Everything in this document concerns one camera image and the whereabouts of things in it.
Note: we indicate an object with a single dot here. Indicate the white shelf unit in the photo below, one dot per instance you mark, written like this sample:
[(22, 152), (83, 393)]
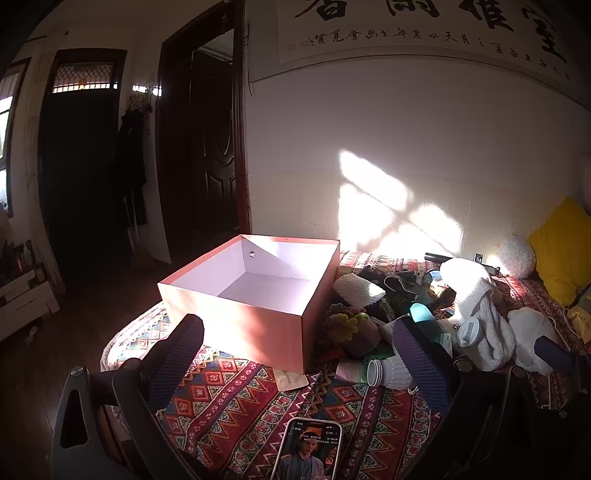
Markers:
[(23, 304)]

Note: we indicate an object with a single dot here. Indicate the brown paper pouch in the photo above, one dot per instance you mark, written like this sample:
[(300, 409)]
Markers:
[(291, 379)]

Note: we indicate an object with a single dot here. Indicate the yellow pillow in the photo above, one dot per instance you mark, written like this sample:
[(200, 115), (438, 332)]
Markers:
[(561, 249)]

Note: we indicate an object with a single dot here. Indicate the white lidded cup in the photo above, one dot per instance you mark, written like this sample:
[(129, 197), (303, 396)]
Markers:
[(470, 331)]

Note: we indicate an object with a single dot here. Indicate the black stick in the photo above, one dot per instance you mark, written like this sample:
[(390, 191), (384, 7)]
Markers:
[(443, 256)]

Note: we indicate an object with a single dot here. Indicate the window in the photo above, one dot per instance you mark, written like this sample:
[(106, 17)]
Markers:
[(4, 124)]

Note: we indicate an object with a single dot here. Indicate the white fluffy pillow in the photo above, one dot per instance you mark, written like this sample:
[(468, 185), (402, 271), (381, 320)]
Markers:
[(515, 256)]

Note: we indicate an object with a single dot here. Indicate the dark hanging coat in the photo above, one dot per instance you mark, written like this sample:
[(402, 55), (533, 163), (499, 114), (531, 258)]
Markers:
[(131, 161)]

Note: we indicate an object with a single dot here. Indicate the white foam net sleeve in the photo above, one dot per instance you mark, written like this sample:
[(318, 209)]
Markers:
[(358, 288)]

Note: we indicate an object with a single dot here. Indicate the red patterned blanket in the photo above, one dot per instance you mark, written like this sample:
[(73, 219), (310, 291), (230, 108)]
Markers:
[(231, 406)]

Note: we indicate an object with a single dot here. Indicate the light blue toy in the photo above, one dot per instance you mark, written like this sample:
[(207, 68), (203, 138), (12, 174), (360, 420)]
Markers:
[(436, 277)]

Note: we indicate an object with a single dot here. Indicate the white plastic bag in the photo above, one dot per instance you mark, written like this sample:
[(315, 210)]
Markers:
[(531, 337)]

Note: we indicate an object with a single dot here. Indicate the calligraphy wall scroll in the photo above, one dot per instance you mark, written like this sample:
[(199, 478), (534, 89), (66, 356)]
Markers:
[(415, 50)]

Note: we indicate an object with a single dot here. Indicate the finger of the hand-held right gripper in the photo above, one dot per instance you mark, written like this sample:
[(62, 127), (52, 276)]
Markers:
[(556, 353)]

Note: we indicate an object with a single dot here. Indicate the dark cloth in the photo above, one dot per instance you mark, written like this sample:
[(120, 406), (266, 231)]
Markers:
[(406, 286)]

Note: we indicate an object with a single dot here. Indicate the pink cardboard box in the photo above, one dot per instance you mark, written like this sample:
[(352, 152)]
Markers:
[(258, 323)]

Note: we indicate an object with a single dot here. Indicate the crochet flower plush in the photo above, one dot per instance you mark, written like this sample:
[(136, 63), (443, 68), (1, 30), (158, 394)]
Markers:
[(344, 325)]

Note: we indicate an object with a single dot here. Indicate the smartphone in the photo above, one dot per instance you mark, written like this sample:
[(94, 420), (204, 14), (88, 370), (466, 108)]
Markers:
[(307, 447)]

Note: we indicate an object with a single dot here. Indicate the dark panelled wooden door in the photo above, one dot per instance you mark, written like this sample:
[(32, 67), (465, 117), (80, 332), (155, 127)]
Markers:
[(212, 161)]

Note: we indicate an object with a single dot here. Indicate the dark door with transom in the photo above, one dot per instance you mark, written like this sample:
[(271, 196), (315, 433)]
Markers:
[(78, 184)]

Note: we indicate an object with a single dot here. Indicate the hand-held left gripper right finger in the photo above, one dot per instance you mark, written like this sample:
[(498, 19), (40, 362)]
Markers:
[(420, 369)]

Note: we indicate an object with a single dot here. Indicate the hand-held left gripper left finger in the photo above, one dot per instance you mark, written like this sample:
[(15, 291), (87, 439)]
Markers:
[(178, 364)]

